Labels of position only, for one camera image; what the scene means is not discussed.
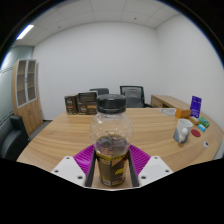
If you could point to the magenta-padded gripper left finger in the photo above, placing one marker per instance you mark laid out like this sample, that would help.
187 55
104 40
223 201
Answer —
68 168

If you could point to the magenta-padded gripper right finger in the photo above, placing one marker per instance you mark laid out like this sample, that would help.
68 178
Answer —
155 168

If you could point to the clear bottle with black cap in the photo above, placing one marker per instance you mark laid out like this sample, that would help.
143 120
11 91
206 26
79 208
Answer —
111 133

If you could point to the white ceramic mug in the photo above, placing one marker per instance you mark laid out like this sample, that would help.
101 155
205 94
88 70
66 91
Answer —
182 130

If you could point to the flat round red coaster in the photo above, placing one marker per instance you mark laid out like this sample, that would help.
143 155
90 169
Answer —
196 133

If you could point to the round grey desk grommet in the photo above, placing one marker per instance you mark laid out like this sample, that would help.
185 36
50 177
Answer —
206 144

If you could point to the orange-brown cardboard box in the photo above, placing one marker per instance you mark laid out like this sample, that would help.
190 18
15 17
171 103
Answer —
182 113

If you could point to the small tan packet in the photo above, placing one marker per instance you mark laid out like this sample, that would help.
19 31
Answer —
194 120

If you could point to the small light blue box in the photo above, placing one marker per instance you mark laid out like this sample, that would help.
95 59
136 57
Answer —
201 127

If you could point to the small dark brown box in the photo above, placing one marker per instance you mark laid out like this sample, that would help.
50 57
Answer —
71 105

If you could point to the black leather armchair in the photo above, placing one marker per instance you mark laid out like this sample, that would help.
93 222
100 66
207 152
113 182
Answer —
11 140

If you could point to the wooden shelf cabinet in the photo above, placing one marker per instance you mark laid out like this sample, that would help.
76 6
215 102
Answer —
31 113

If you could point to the large dark brown box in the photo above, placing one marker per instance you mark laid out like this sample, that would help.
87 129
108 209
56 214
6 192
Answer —
86 102

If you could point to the wooden side desk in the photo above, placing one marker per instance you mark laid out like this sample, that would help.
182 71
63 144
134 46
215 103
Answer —
166 100

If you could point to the purple standing pouch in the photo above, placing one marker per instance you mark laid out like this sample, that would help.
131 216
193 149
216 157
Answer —
196 106

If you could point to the grey mesh office chair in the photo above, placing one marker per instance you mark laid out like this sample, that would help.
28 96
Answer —
135 96

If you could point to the black office chair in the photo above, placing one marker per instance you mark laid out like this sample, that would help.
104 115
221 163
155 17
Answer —
100 90

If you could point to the rectangular ceiling light panel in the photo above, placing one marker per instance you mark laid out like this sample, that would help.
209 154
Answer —
25 32

